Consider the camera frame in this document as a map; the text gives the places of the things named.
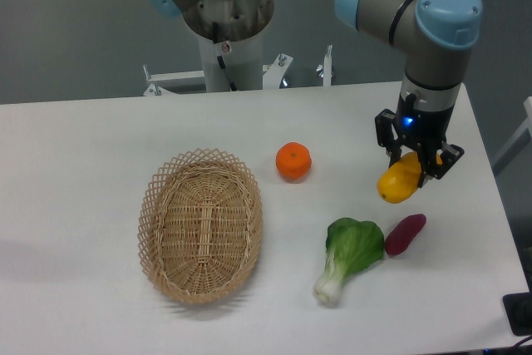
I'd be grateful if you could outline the purple sweet potato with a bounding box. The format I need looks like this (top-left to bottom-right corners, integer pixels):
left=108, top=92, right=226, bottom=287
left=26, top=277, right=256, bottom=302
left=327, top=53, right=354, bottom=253
left=385, top=214, right=426, bottom=257

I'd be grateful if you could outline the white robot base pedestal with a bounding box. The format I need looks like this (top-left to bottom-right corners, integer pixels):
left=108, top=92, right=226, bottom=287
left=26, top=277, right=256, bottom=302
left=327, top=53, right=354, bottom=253
left=143, top=0, right=293, bottom=96

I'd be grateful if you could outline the black device at table edge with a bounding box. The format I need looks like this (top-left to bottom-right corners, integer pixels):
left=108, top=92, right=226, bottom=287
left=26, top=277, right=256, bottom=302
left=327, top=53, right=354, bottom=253
left=502, top=292, right=531, bottom=337

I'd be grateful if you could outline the black cable on pedestal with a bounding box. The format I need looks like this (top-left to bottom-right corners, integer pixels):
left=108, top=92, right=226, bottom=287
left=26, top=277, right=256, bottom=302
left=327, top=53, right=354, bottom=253
left=211, top=21, right=239, bottom=92

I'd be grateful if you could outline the orange tangerine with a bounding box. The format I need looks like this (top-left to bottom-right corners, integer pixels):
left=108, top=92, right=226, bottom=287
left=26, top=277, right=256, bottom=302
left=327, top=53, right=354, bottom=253
left=275, top=142, right=312, bottom=180

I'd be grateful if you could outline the white frame at right edge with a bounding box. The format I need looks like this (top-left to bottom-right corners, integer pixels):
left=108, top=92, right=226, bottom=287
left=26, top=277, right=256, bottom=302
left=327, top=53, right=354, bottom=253
left=491, top=96, right=531, bottom=176

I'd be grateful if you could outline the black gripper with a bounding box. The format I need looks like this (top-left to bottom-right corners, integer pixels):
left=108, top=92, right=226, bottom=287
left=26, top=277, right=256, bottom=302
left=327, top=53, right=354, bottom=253
left=375, top=83, right=465, bottom=188

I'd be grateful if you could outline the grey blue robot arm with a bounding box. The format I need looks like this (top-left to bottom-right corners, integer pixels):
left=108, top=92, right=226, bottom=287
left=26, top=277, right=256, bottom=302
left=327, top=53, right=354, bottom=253
left=150, top=0, right=483, bottom=185

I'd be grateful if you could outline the green bok choy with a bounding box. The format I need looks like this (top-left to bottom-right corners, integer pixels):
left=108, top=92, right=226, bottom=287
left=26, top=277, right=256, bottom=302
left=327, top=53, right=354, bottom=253
left=313, top=217, right=384, bottom=305

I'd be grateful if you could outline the woven wicker basket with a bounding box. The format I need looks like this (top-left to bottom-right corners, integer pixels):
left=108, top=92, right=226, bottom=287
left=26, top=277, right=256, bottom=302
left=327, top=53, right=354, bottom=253
left=137, top=149, right=263, bottom=304

